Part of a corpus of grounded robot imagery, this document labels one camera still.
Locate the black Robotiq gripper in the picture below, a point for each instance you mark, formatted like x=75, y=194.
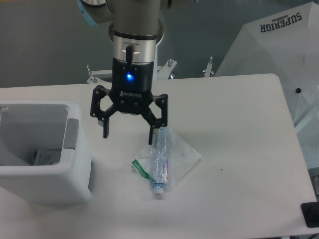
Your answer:
x=131, y=93

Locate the clear plastic water bottle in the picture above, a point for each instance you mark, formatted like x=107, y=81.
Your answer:
x=159, y=162

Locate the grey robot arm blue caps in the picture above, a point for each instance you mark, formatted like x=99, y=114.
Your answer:
x=136, y=32

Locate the white plastic trash can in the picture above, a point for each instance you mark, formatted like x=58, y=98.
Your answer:
x=45, y=156

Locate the clear plastic bag green strip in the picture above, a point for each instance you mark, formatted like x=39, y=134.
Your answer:
x=182, y=158

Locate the white Superior umbrella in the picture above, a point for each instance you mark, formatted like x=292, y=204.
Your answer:
x=285, y=44

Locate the black device at table edge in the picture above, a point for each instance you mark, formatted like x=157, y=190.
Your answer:
x=310, y=212

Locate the white bracket with bolt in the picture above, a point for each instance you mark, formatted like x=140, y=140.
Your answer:
x=208, y=72

